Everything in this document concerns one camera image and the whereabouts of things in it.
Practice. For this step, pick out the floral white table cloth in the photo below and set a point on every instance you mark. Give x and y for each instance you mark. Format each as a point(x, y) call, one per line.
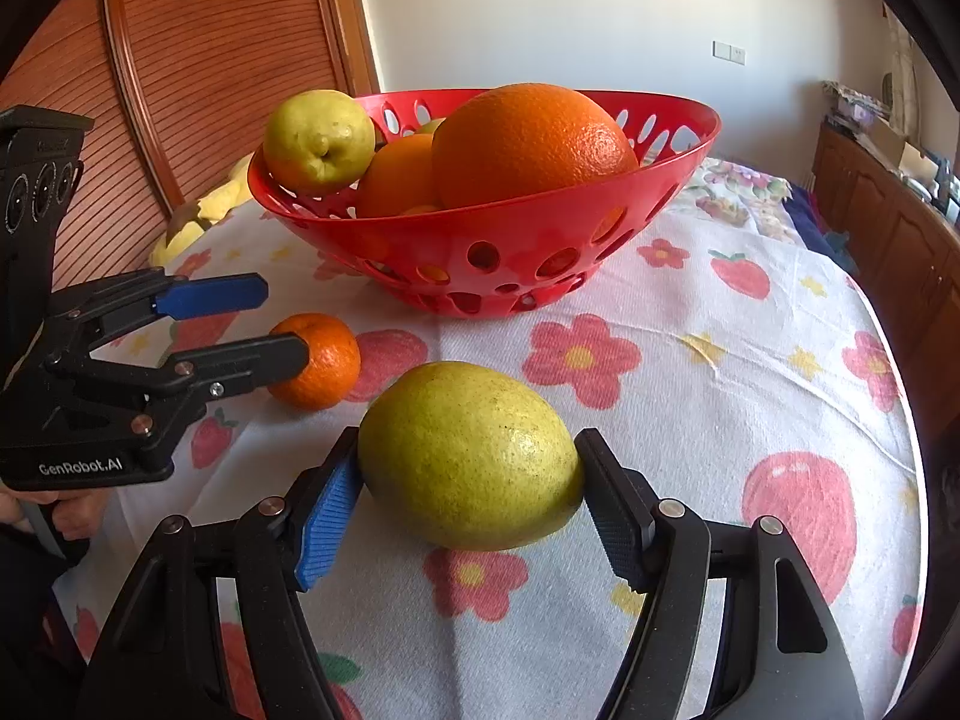
point(744, 375)

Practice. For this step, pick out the yellow plush toy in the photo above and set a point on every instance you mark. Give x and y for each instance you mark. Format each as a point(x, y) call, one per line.
point(192, 220)

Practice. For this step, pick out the clutter on sideboard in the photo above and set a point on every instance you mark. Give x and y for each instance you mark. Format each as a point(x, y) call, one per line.
point(867, 121)

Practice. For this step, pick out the pale green apple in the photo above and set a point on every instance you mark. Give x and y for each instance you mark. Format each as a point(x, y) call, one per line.
point(431, 126)

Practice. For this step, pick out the large back orange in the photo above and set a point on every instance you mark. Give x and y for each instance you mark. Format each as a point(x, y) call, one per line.
point(400, 176)

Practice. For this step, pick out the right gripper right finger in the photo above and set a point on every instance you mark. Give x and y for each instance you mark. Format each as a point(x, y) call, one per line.
point(780, 654)

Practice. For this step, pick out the patterned curtain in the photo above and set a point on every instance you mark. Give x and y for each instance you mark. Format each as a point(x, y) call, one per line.
point(905, 108)

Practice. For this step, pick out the wooden sideboard cabinet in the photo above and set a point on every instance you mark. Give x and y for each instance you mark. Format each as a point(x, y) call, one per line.
point(907, 255)

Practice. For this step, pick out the yellow pear with stem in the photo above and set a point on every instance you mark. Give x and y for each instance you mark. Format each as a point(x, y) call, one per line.
point(318, 142)

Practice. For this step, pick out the red perforated plastic basket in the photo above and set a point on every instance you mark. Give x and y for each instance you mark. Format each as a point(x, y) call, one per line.
point(496, 260)

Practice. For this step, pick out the large front orange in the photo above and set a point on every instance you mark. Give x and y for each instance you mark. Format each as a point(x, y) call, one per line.
point(518, 140)

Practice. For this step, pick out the large orange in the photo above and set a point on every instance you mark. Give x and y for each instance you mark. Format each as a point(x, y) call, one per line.
point(518, 140)
point(400, 176)

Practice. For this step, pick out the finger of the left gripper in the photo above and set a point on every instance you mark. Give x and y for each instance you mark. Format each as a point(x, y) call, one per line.
point(239, 367)
point(191, 299)

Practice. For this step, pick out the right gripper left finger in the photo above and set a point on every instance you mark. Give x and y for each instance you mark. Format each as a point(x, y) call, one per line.
point(160, 652)

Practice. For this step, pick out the person's left hand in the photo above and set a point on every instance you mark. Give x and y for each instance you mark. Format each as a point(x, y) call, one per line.
point(75, 515)

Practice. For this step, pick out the mandarin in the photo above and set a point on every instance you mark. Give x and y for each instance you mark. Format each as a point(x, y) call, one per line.
point(333, 367)
point(421, 210)

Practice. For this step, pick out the green-brown pear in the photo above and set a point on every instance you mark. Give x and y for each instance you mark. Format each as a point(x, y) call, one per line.
point(469, 459)

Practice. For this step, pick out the white wall switch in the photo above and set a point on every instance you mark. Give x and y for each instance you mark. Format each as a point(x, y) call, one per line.
point(727, 53)

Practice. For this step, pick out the wooden slatted wardrobe door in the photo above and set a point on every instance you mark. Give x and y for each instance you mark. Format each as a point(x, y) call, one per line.
point(179, 91)

